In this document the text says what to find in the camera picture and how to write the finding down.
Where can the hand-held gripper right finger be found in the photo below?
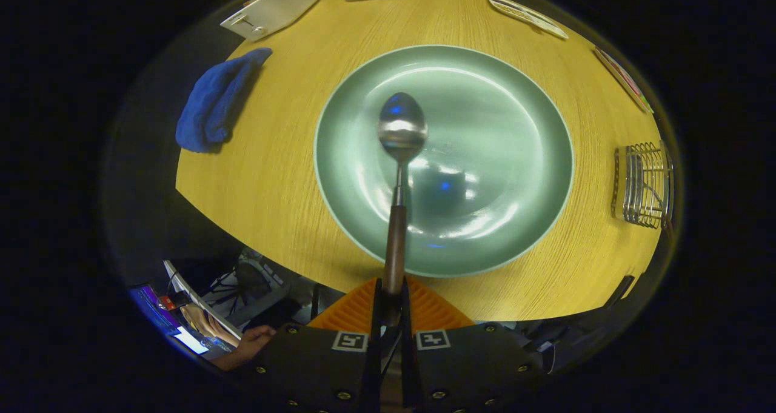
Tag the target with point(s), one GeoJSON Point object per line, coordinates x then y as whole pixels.
{"type": "Point", "coordinates": [407, 340]}

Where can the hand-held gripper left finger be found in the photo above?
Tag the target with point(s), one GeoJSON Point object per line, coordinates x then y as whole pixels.
{"type": "Point", "coordinates": [374, 340]}

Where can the open laptop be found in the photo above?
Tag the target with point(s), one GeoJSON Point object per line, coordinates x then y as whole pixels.
{"type": "Point", "coordinates": [182, 282]}

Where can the pale green plate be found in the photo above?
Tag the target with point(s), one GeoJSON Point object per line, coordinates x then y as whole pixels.
{"type": "Point", "coordinates": [485, 128]}

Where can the blue cloth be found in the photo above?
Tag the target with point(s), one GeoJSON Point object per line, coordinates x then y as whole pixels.
{"type": "Point", "coordinates": [212, 104]}

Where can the white food plate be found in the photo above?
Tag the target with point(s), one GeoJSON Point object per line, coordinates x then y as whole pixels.
{"type": "Point", "coordinates": [624, 80]}

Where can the white toaster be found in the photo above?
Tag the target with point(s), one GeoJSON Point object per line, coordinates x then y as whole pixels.
{"type": "Point", "coordinates": [279, 10]}

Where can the white divided dish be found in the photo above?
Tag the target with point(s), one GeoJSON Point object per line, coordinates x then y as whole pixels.
{"type": "Point", "coordinates": [527, 16]}

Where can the black table leg bracket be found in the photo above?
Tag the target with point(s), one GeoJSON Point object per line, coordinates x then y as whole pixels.
{"type": "Point", "coordinates": [618, 292]}

